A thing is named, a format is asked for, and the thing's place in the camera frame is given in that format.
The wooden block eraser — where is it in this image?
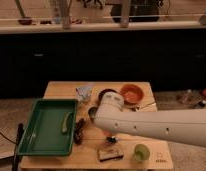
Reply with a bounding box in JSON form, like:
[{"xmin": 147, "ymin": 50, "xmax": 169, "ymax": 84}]
[{"xmin": 97, "ymin": 149, "xmax": 124, "ymax": 162}]

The dark brown chain toy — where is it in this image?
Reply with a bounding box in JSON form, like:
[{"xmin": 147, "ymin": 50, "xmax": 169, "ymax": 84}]
[{"xmin": 74, "ymin": 118, "xmax": 85, "ymax": 145}]

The red orange apple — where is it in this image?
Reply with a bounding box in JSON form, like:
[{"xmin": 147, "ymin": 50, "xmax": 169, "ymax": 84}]
[{"xmin": 103, "ymin": 131, "xmax": 113, "ymax": 137}]

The orange red bowl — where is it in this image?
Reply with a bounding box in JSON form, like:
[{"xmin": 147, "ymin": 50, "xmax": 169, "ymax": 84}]
[{"xmin": 120, "ymin": 84, "xmax": 144, "ymax": 104}]

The green cucumber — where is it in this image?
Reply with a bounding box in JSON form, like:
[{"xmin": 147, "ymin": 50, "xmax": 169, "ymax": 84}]
[{"xmin": 61, "ymin": 112, "xmax": 73, "ymax": 134}]

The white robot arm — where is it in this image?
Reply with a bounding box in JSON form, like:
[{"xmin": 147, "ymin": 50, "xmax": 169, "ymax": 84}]
[{"xmin": 94, "ymin": 92, "xmax": 206, "ymax": 147}]

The small metal cup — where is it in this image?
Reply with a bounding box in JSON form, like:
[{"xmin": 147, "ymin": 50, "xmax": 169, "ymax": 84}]
[{"xmin": 88, "ymin": 107, "xmax": 98, "ymax": 122}]

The green plastic cup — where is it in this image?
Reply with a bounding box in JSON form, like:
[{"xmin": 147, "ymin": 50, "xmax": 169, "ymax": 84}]
[{"xmin": 133, "ymin": 144, "xmax": 150, "ymax": 162}]

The dark brown bowl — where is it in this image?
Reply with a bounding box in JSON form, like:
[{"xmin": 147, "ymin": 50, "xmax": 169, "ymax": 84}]
[{"xmin": 98, "ymin": 89, "xmax": 117, "ymax": 101}]

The green plastic tray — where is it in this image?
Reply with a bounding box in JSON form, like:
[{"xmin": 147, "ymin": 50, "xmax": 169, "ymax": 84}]
[{"xmin": 18, "ymin": 99, "xmax": 78, "ymax": 156}]

